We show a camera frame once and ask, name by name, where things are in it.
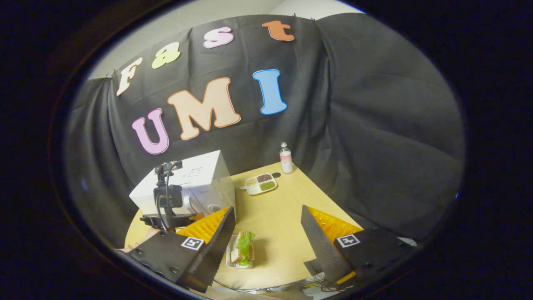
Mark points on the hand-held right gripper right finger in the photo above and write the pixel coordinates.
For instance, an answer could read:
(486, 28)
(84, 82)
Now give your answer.
(318, 246)

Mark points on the black backdrop cloth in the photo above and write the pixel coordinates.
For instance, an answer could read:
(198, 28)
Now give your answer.
(374, 125)

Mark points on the white microwave oven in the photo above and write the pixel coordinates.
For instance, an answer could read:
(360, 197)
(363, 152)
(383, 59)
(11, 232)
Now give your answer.
(208, 175)

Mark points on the small bottle with pink label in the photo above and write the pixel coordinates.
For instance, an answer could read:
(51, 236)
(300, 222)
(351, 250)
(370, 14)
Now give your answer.
(286, 162)

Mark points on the sandwich with lettuce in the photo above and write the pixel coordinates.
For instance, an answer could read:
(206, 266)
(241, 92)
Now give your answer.
(243, 248)

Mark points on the white rectangular tray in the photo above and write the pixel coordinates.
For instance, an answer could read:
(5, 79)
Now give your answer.
(228, 260)

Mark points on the white divided plate with beans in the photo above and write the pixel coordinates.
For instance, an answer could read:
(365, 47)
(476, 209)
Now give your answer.
(255, 191)

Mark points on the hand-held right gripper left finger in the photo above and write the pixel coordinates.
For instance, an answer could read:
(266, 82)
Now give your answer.
(218, 250)

